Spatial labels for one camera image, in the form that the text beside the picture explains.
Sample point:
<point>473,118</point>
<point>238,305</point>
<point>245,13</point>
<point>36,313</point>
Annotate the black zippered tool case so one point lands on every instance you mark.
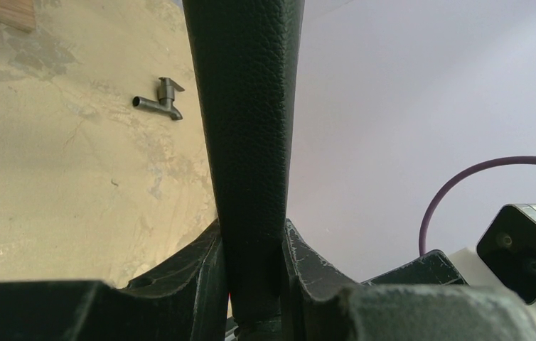
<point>245,56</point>

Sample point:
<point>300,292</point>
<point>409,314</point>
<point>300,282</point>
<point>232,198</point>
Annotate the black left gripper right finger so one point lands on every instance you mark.
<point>318,302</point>

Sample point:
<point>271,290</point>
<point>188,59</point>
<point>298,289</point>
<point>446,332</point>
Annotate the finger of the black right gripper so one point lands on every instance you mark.
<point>433,268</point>

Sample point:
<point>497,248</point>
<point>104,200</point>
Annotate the dark metal pipe fitting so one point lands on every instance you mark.
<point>166,96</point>

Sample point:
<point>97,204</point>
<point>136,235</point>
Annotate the wooden board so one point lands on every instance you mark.
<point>19,14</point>

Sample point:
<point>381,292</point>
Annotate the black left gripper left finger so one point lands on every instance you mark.
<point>183,298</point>

